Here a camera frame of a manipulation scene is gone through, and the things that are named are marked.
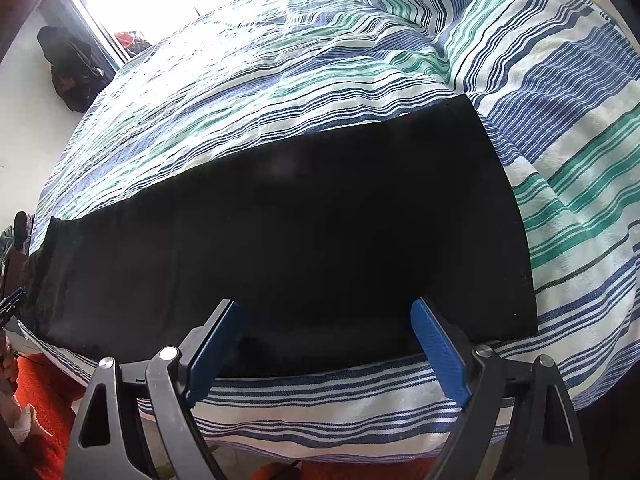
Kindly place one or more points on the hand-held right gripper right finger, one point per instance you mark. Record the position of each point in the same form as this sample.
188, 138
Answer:
440, 355

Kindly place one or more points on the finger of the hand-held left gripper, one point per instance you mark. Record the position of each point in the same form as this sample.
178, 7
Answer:
12, 302

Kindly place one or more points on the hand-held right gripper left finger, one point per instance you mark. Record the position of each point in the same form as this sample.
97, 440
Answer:
215, 355

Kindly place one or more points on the black pants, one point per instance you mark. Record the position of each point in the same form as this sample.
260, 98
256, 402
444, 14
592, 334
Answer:
300, 235

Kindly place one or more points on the person's left forearm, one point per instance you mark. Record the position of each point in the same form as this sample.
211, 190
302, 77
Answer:
45, 400

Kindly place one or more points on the person's left hand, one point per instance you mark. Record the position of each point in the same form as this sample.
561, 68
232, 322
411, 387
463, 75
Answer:
6, 365

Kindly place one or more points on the dark hanging jacket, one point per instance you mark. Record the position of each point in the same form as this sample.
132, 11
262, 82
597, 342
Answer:
70, 75

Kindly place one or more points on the red and dark clothes heap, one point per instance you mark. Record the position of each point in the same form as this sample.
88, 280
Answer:
131, 40

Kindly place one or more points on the striped bed sheet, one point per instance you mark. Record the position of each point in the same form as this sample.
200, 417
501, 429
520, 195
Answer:
350, 60

